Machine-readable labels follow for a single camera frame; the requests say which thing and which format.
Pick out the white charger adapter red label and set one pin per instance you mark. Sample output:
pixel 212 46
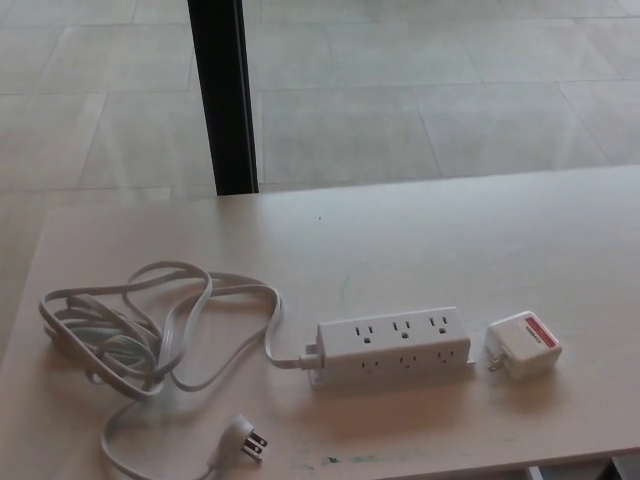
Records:
pixel 525 345

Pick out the white object under desk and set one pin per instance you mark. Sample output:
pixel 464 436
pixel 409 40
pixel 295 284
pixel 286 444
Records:
pixel 625 467

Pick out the white power strip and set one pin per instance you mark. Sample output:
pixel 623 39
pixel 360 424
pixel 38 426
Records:
pixel 395 350

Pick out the black vertical post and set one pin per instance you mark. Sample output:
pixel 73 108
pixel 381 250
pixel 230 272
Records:
pixel 222 100

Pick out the white angled wall plug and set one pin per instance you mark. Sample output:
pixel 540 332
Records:
pixel 242 435

